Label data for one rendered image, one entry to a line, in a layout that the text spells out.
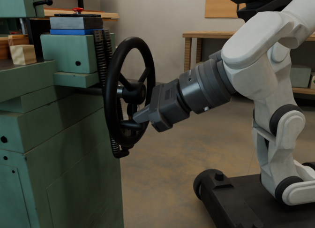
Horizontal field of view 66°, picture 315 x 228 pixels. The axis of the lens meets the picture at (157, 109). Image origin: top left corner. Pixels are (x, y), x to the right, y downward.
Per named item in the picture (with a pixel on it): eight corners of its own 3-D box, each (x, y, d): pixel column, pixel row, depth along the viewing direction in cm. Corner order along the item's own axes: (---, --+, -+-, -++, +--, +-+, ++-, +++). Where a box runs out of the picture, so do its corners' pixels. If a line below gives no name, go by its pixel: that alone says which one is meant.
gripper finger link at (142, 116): (131, 114, 54) (153, 103, 51) (139, 123, 55) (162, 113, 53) (130, 119, 53) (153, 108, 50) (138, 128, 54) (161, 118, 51)
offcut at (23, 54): (25, 64, 53) (22, 46, 52) (13, 64, 54) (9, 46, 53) (36, 62, 57) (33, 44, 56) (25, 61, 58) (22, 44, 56)
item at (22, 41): (16, 59, 61) (12, 38, 60) (11, 58, 62) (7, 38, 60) (60, 52, 76) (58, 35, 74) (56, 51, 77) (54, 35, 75)
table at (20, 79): (9, 120, 39) (0, 84, 37) (-109, 102, 48) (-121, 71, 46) (146, 63, 93) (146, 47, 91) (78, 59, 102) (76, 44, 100)
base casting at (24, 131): (22, 155, 54) (14, 117, 51) (-130, 123, 71) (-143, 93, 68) (117, 98, 94) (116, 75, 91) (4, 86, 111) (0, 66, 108)
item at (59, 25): (85, 34, 57) (82, 9, 55) (47, 34, 60) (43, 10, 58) (112, 33, 68) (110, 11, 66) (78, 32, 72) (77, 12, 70)
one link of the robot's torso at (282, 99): (280, 118, 112) (273, 13, 95) (309, 135, 96) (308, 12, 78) (249, 129, 111) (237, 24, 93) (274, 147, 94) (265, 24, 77)
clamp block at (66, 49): (88, 74, 58) (85, 35, 55) (43, 71, 62) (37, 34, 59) (117, 64, 71) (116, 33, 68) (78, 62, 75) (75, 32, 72)
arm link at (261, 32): (254, 97, 43) (312, 43, 42) (236, 66, 37) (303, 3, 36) (231, 82, 48) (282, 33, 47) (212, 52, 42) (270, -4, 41)
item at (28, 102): (24, 113, 53) (20, 96, 52) (-43, 103, 59) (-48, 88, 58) (112, 77, 89) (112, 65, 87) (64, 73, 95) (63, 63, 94)
